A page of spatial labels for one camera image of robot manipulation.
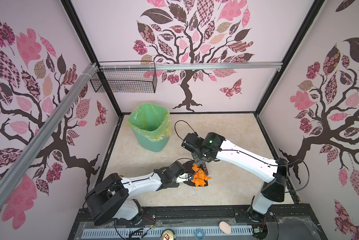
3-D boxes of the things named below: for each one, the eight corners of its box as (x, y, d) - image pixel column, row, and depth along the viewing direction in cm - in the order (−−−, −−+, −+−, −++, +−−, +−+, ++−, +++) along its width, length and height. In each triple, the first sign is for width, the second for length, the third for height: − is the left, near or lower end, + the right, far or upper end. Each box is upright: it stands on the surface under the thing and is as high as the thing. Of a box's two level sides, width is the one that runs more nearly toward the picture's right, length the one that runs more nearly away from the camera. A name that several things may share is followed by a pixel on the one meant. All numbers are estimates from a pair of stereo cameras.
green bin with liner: (133, 157, 97) (121, 134, 78) (140, 127, 113) (132, 103, 94) (170, 157, 97) (166, 134, 78) (172, 127, 113) (169, 103, 94)
